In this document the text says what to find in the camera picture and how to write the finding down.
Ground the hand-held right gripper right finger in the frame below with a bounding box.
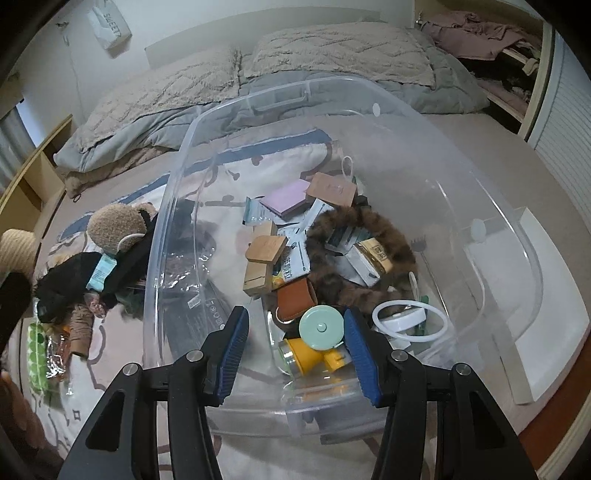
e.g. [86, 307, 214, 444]
[342, 308, 539, 480]

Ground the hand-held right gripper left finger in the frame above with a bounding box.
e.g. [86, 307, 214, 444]
[55, 305, 250, 480]

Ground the mint round container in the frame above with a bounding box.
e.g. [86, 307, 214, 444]
[298, 305, 346, 352]

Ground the clear plastic storage bin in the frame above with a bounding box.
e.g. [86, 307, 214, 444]
[141, 76, 541, 444]

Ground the green polka dot bag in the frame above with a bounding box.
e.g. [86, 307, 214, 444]
[27, 320, 49, 393]

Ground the black knit cloth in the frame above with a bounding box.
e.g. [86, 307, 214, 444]
[34, 251, 121, 324]

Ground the glass jar with yellow lid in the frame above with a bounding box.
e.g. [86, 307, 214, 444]
[277, 337, 324, 379]

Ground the cardboard tube with twine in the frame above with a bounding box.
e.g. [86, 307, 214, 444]
[67, 302, 95, 358]

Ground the bag of orange rubber bands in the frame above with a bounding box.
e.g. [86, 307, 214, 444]
[44, 332, 77, 398]

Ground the oval wooden block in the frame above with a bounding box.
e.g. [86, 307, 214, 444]
[243, 261, 278, 297]

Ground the bag of pink beads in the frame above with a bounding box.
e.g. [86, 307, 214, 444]
[85, 293, 109, 317]

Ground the brown leather pouch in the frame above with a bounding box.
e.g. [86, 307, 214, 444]
[276, 279, 319, 324]

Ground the teal mask packet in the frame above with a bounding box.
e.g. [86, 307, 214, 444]
[85, 254, 117, 291]

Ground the small box with tan label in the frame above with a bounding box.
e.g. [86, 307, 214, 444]
[346, 237, 393, 287]

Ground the brown furry headband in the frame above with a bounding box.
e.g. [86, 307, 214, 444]
[305, 207, 419, 308]

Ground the beige plush toy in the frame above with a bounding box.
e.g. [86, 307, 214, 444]
[87, 203, 158, 254]

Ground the pink notepad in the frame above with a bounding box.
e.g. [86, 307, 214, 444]
[259, 179, 311, 219]

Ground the square wooden tray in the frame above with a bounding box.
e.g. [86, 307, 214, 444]
[305, 172, 358, 208]

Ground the white plastic bin lid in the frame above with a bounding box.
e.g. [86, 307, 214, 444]
[462, 205, 591, 407]

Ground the beige quilted pillow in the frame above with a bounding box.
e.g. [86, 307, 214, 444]
[245, 21, 437, 88]
[90, 46, 243, 134]

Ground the grey duvet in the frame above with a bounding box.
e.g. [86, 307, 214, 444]
[53, 44, 490, 174]

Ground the white slatted cabinet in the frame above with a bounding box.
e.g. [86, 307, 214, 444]
[526, 23, 591, 241]

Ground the white paper bag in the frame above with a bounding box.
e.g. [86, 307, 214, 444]
[88, 0, 132, 58]

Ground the wooden shelf with clothes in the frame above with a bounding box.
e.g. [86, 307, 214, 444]
[416, 0, 555, 134]

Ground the white ring cable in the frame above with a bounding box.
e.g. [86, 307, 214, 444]
[372, 300, 448, 344]

